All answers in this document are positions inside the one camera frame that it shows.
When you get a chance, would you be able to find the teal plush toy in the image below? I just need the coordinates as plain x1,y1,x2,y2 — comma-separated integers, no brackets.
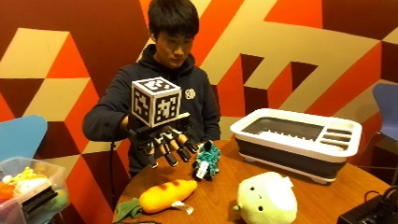
192,140,222,182

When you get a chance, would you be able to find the yellow plush with green leaves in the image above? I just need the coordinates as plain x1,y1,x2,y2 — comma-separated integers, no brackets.
112,178,200,223

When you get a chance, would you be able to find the white cube with black markers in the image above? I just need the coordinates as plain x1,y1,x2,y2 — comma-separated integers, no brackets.
130,77,184,129

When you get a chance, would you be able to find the the person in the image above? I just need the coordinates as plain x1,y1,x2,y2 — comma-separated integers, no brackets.
81,0,221,178

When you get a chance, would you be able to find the white and grey dish rack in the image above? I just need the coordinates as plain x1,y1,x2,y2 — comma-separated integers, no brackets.
229,107,363,186

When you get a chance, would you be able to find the clear plastic storage bin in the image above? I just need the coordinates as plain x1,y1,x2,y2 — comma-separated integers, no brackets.
0,156,71,224

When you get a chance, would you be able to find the white round plush toy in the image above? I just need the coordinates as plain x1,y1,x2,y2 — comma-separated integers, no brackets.
233,171,300,224

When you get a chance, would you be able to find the green plush toy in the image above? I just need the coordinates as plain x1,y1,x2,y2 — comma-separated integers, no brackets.
43,189,71,213

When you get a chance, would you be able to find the black box in bin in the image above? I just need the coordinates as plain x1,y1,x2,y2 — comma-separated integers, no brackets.
20,186,60,217

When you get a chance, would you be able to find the yellow toy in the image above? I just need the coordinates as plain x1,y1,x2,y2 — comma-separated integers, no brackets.
11,166,48,185

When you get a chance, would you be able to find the light blue chair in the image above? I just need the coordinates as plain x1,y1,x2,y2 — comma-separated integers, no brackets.
0,114,49,163

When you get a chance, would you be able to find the orange toy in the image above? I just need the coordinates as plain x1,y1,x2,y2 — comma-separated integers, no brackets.
0,181,16,201

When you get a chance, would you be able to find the dark blue chair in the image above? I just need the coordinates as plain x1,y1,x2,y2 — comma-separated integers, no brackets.
357,82,398,175

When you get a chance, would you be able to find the black electronic device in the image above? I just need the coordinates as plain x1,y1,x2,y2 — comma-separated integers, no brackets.
335,185,398,224

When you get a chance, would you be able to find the black glove cable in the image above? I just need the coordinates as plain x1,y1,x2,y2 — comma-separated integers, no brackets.
107,139,118,210

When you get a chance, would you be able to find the black looped cable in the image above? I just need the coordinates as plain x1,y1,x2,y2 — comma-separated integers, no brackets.
362,189,383,203

